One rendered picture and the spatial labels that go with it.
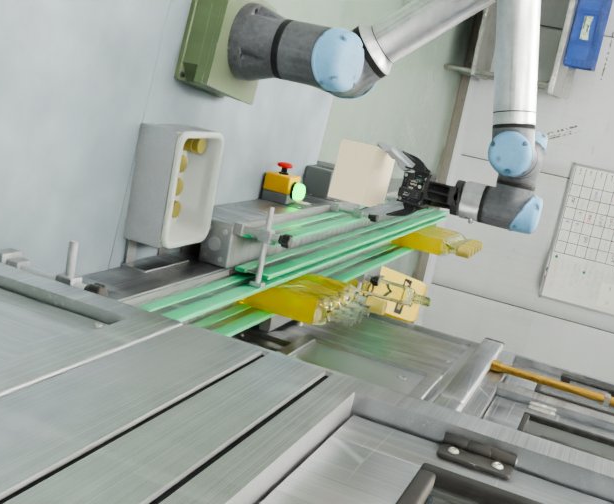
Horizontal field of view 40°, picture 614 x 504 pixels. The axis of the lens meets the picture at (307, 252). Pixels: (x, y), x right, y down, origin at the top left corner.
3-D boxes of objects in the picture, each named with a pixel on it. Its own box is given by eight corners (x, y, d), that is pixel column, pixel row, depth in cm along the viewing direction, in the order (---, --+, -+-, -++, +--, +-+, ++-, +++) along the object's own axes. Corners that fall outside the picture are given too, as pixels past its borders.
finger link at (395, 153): (382, 130, 170) (411, 163, 167) (389, 134, 175) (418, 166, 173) (370, 140, 170) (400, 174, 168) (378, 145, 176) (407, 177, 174)
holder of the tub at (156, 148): (119, 265, 161) (153, 275, 159) (140, 122, 156) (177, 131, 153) (165, 254, 177) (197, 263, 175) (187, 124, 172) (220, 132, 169)
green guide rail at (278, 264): (234, 270, 178) (268, 280, 176) (235, 265, 178) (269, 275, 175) (428, 209, 340) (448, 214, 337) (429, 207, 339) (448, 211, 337)
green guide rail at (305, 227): (240, 236, 177) (274, 246, 174) (241, 232, 177) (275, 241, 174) (433, 191, 338) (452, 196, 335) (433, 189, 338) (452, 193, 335)
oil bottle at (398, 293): (344, 287, 259) (425, 310, 250) (349, 269, 259) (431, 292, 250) (348, 289, 264) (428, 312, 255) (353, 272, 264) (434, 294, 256)
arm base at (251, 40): (243, -11, 162) (289, -3, 159) (271, 21, 177) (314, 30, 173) (219, 62, 162) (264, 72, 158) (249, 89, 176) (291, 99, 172)
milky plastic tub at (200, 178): (124, 239, 160) (163, 251, 157) (142, 122, 155) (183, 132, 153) (171, 230, 176) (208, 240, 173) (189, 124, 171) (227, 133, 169)
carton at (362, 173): (342, 138, 170) (377, 146, 167) (363, 148, 185) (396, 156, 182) (327, 196, 171) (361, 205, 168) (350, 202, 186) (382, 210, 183)
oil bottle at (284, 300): (234, 302, 184) (324, 329, 177) (238, 277, 182) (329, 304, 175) (245, 297, 189) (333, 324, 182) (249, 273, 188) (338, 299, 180)
